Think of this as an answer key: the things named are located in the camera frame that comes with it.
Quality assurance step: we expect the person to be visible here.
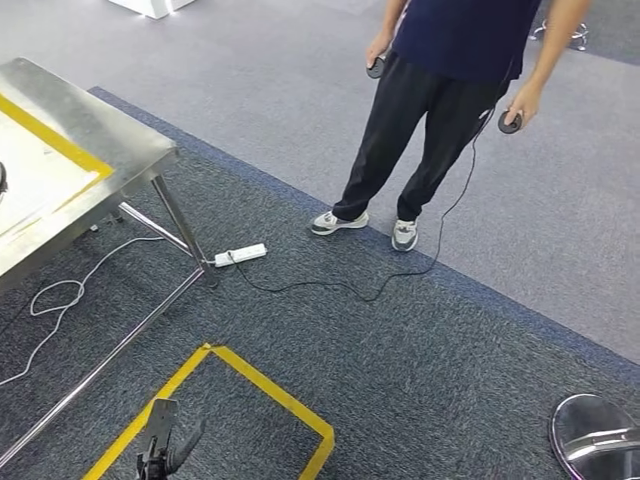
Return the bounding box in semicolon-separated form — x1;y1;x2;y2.
309;0;593;254

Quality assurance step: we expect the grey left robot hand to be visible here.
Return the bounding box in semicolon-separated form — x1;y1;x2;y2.
134;418;207;480

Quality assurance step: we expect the stainless steel workbench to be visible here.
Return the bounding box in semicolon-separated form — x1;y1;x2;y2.
0;57;221;470

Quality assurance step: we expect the black power cable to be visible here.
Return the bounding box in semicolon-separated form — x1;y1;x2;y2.
227;62;513;305

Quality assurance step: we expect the white lit plinth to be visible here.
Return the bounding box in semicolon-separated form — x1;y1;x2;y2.
107;0;196;20

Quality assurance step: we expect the chrome base stool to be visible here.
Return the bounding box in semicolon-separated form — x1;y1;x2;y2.
528;18;589;53

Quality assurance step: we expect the white floor cable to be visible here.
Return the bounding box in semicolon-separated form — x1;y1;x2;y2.
0;235;217;389

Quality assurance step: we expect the chrome stanchion post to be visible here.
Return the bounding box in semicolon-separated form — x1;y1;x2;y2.
549;393;640;480

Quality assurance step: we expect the large yellow tape frame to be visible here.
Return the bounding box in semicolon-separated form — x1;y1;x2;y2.
0;92;116;240

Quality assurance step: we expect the white power strip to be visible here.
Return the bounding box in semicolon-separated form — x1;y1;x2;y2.
214;243;269;269

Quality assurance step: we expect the yellow floor tape frame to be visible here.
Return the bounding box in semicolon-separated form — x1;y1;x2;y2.
81;343;336;480

